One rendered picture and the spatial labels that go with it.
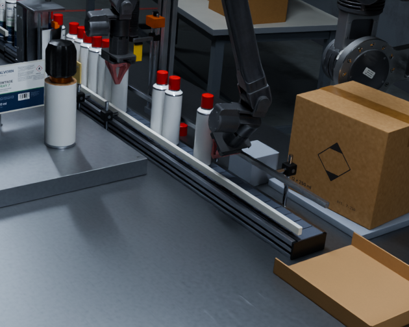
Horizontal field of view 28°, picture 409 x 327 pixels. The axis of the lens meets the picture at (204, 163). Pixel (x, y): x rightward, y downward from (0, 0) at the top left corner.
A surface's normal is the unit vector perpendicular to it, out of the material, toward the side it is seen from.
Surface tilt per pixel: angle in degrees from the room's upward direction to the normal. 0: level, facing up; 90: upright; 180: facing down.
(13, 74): 90
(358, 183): 90
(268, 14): 91
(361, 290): 0
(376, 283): 0
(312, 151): 90
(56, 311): 0
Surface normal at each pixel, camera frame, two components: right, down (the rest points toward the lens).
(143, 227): 0.08, -0.91
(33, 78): 0.65, 0.36
